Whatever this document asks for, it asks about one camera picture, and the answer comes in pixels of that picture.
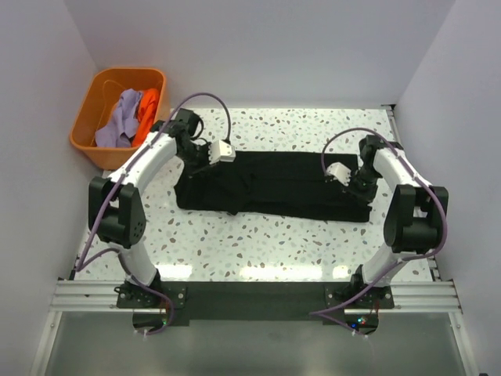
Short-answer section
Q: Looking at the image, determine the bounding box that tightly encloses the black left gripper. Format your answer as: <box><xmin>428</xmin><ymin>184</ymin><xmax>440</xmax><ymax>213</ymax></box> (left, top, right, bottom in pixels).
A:
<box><xmin>177</xmin><ymin>142</ymin><xmax>219</xmax><ymax>179</ymax></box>

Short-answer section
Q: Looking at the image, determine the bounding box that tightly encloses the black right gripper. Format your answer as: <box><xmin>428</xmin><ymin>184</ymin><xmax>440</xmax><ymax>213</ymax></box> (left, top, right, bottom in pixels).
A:
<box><xmin>341</xmin><ymin>165</ymin><xmax>381</xmax><ymax>208</ymax></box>

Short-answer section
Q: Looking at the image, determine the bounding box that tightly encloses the black t shirt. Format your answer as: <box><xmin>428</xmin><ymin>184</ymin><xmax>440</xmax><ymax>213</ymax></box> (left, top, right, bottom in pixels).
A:
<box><xmin>175</xmin><ymin>151</ymin><xmax>372</xmax><ymax>223</ymax></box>

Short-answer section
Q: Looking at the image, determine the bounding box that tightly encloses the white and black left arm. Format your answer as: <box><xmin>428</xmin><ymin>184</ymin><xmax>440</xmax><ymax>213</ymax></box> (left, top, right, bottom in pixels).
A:
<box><xmin>77</xmin><ymin>109</ymin><xmax>211</xmax><ymax>309</ymax></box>

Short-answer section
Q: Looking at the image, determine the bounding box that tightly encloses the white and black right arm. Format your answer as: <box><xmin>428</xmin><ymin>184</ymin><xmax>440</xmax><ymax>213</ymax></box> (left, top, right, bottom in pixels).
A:
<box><xmin>339</xmin><ymin>136</ymin><xmax>449</xmax><ymax>308</ymax></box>

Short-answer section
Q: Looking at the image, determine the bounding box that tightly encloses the orange t shirt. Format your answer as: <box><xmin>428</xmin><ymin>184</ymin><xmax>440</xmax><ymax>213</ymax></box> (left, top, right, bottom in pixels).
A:
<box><xmin>132</xmin><ymin>89</ymin><xmax>160</xmax><ymax>147</ymax></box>

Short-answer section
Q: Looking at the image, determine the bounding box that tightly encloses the lavender t shirt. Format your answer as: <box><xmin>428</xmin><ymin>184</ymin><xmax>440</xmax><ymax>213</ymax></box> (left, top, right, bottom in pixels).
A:
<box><xmin>95</xmin><ymin>89</ymin><xmax>142</xmax><ymax>148</ymax></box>

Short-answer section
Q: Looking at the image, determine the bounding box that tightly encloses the orange plastic basket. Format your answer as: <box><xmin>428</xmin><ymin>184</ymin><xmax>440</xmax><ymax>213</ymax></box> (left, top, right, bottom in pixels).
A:
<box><xmin>70</xmin><ymin>67</ymin><xmax>170</xmax><ymax>170</ymax></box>

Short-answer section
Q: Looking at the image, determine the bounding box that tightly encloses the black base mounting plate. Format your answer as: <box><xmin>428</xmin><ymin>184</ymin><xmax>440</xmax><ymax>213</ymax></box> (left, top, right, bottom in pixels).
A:
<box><xmin>116</xmin><ymin>280</ymin><xmax>395</xmax><ymax>336</ymax></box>

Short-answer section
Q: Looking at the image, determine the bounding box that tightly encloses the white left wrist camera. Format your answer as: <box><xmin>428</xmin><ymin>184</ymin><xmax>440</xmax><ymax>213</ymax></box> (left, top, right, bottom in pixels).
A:
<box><xmin>208</xmin><ymin>140</ymin><xmax>236</xmax><ymax>165</ymax></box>

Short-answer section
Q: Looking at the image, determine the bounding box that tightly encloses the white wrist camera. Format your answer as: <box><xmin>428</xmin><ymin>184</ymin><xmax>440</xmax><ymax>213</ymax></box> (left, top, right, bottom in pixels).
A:
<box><xmin>326</xmin><ymin>162</ymin><xmax>351</xmax><ymax>186</ymax></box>
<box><xmin>208</xmin><ymin>140</ymin><xmax>236</xmax><ymax>165</ymax></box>

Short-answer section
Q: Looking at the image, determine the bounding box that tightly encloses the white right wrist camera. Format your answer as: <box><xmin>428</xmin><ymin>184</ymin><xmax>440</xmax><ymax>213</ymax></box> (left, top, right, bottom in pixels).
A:
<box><xmin>326</xmin><ymin>162</ymin><xmax>351</xmax><ymax>186</ymax></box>

